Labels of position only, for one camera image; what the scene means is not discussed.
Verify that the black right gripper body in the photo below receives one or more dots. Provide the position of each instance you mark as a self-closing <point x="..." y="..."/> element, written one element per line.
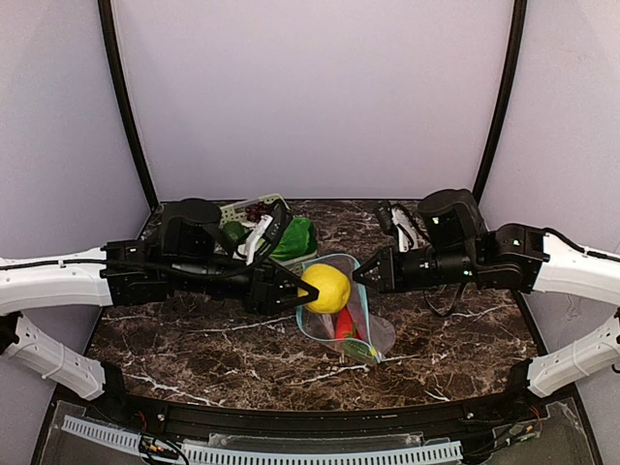
<point x="388" y="269"/>

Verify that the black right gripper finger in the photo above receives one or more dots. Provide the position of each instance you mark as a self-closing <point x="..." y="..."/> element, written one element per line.
<point x="378" y="267"/>
<point x="374" y="285"/>

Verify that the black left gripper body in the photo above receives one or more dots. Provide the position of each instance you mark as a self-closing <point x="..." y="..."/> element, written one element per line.
<point x="264" y="291"/>

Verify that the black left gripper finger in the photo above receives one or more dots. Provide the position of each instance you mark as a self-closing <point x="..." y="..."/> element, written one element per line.
<point x="289" y="283"/>
<point x="291" y="301"/>

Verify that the yellow lemon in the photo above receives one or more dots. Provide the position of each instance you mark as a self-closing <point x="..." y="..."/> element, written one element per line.
<point x="333" y="285"/>

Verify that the clear zip top bag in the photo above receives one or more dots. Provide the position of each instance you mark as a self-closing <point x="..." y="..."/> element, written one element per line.
<point x="376" y="336"/>

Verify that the orange red chili pepper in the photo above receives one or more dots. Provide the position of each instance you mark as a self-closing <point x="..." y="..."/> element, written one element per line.
<point x="345" y="326"/>

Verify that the green avocado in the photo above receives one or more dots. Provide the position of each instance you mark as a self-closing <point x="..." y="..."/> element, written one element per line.
<point x="235" y="231"/>

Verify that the dark red grapes bunch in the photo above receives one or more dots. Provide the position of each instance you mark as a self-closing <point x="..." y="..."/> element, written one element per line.
<point x="257" y="209"/>

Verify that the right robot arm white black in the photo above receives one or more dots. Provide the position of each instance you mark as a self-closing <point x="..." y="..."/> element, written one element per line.
<point x="515" y="257"/>

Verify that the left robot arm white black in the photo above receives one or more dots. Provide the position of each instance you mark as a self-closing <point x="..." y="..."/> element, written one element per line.
<point x="189" y="252"/>

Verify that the green bok choy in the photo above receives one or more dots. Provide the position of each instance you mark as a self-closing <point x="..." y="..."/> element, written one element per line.
<point x="298" y="240"/>

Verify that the beige plastic basket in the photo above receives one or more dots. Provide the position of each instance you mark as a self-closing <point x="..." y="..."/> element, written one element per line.
<point x="235" y="211"/>

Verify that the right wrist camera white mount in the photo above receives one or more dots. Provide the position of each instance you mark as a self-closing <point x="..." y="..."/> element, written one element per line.
<point x="397" y="221"/>

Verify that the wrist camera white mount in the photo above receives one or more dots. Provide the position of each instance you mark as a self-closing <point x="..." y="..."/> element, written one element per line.
<point x="262" y="240"/>
<point x="397" y="221"/>

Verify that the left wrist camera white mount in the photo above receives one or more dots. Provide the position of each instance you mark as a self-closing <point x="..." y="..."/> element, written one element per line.
<point x="262" y="240"/>

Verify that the black curved front rail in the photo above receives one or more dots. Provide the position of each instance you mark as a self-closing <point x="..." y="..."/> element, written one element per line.
<point x="472" y="420"/>

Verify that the right black frame post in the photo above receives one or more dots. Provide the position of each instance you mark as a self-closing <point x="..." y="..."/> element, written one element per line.
<point x="518" y="19"/>

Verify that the black frame post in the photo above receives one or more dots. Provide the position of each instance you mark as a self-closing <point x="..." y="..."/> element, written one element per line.
<point x="119" y="84"/>
<point x="518" y="19"/>

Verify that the white slotted cable duct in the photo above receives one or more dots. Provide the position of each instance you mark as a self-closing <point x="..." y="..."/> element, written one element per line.
<point x="229" y="449"/>

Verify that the left black frame post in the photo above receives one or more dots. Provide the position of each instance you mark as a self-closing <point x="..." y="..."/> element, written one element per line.
<point x="119" y="84"/>

